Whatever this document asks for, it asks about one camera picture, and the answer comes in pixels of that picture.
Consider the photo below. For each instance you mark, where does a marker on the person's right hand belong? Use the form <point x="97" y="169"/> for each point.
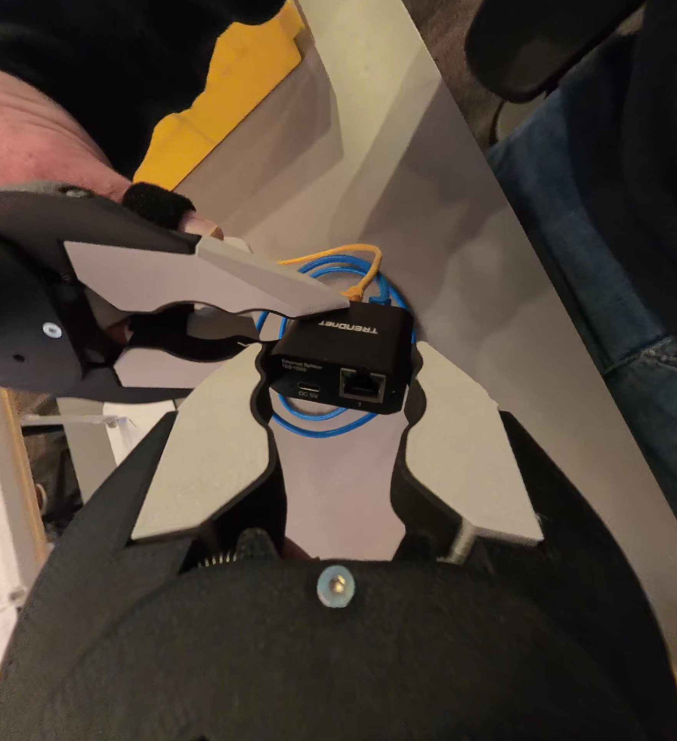
<point x="31" y="139"/>

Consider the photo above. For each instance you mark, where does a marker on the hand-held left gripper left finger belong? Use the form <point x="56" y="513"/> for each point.
<point x="217" y="457"/>

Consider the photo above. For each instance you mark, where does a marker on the person's leg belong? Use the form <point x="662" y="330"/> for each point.
<point x="605" y="231"/>

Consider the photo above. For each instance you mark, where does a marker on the yellow plastic bin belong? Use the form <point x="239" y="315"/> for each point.
<point x="222" y="110"/>

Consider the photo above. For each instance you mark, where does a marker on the black mesh chair armrest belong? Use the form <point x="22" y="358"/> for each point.
<point x="524" y="46"/>

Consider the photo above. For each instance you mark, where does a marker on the person's left hand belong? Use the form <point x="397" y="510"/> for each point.
<point x="298" y="550"/>

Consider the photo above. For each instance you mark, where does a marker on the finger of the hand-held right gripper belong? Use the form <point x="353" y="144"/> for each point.
<point x="199" y="272"/>
<point x="170" y="364"/>

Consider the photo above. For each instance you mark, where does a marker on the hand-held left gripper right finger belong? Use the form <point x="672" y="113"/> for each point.
<point x="466" y="457"/>

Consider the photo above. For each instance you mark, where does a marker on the black ethernet splitter box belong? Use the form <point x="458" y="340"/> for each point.
<point x="344" y="359"/>

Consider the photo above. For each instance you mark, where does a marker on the person's right forearm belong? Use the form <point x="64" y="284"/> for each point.
<point x="101" y="63"/>

